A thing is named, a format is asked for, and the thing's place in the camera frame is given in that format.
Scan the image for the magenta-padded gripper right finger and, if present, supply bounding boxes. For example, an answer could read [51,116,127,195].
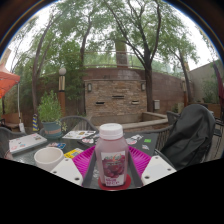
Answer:
[127,145,177,189]

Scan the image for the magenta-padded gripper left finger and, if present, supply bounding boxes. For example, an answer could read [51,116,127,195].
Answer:
[50,145,98,189]

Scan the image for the pink juice bottle white cap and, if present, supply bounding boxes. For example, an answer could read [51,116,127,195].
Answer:
[94,122,130,188]

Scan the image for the yellow sticker sheet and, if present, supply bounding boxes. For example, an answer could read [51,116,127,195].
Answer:
[63,148,84,159]

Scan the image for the black laptop with stickers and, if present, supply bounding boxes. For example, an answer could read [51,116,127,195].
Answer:
[78,131,160,158]

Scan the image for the white textured cup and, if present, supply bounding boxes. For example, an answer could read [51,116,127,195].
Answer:
[33,146,65,172]

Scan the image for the colourful sticker sheet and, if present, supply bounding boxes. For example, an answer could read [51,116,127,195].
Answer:
[46,142,67,150]

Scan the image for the white printed paper sheet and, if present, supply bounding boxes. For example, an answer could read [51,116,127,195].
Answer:
[62,129,98,140]

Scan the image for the grey laptop with stickers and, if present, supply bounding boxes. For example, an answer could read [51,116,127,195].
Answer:
[8,132,48,155]

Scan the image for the blue yellow striped cone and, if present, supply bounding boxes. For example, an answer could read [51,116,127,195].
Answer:
[31,113,39,133]

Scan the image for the green plant in teal pot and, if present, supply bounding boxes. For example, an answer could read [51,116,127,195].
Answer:
[37,89,68,139]

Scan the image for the wooden bench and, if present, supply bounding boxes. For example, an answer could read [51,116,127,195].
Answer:
[1,111,21,129]

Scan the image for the dark-trunked tree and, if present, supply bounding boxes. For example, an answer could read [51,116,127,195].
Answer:
[99,0,201,113]

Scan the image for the tall slim tree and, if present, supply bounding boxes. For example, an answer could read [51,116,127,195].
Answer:
[19,9,68,124]

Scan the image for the dark red closed umbrella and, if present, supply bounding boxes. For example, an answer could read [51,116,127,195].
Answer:
[213,61,224,111]

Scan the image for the globe lamp post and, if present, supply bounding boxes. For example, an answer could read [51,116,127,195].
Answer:
[58,67,67,118]

